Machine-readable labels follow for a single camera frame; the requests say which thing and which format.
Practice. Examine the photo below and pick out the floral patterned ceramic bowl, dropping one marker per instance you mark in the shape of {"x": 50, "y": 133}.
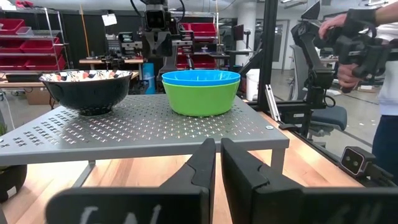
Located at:
{"x": 87, "y": 96}

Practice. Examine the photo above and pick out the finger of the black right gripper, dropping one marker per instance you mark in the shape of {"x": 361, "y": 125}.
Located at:
{"x": 165, "y": 45}
{"x": 151, "y": 45}

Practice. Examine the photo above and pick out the blue cylinder barrel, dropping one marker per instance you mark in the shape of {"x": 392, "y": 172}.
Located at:
{"x": 148, "y": 77}

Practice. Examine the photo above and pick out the long wooden desk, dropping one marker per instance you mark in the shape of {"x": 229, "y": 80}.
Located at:
{"x": 18, "y": 84}

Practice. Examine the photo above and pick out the blue grey office chair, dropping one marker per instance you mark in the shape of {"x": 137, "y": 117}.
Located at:
{"x": 329, "y": 116}

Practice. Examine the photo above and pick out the grey perforated metal shelf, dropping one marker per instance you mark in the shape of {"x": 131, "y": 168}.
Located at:
{"x": 140, "y": 133}

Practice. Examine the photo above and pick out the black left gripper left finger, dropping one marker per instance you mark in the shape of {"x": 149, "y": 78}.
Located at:
{"x": 174, "y": 202}

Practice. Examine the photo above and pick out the cardboard box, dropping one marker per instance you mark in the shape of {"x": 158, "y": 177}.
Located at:
{"x": 38, "y": 96}

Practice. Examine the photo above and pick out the small wooden desk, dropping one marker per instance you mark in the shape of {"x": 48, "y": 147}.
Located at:
{"x": 93, "y": 61}

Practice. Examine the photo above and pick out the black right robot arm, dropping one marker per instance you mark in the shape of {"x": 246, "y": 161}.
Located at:
{"x": 169, "y": 63}

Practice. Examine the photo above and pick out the black monitor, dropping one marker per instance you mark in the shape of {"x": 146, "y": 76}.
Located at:
{"x": 238, "y": 32}

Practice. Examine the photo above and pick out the white waste bin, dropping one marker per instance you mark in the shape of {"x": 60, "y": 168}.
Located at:
{"x": 252, "y": 84}

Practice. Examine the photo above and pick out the wooden pole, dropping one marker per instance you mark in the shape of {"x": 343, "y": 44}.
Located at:
{"x": 84, "y": 31}

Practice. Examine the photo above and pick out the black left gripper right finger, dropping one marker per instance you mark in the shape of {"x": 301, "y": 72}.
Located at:
{"x": 264, "y": 202}

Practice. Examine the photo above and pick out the white paper sheet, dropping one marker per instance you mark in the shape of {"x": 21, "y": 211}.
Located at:
{"x": 109, "y": 19}

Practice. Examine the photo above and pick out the green plastic bowl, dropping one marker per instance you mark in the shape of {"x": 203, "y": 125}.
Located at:
{"x": 200, "y": 99}

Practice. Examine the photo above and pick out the person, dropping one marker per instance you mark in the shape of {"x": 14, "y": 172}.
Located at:
{"x": 388, "y": 93}

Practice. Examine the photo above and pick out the flat black device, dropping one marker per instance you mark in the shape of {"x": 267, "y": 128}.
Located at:
{"x": 21, "y": 77}

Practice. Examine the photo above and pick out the silver metal bracket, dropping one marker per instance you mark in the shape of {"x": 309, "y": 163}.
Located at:
{"x": 272, "y": 102}

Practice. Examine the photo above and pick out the light blue plastic bowl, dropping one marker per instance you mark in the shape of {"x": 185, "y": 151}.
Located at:
{"x": 200, "y": 77}

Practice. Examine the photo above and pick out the black table-level camera box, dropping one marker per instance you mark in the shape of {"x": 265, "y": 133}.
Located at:
{"x": 354, "y": 160}

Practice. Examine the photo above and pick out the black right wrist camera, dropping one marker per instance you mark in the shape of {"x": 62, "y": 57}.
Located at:
{"x": 155, "y": 20}

